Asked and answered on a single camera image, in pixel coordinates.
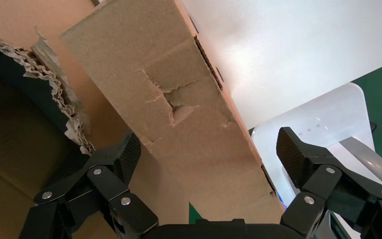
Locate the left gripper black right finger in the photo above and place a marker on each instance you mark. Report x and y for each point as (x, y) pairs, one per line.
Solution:
(319, 183)

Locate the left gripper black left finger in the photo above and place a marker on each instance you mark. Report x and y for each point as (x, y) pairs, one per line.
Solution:
(112, 184)

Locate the small cardboard box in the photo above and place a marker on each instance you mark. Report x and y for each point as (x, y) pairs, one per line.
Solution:
(177, 115)

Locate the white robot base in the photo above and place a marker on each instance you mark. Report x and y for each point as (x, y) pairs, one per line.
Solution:
(326, 112)

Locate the big open cardboard box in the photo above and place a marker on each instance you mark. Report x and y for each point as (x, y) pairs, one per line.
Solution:
(13, 165)

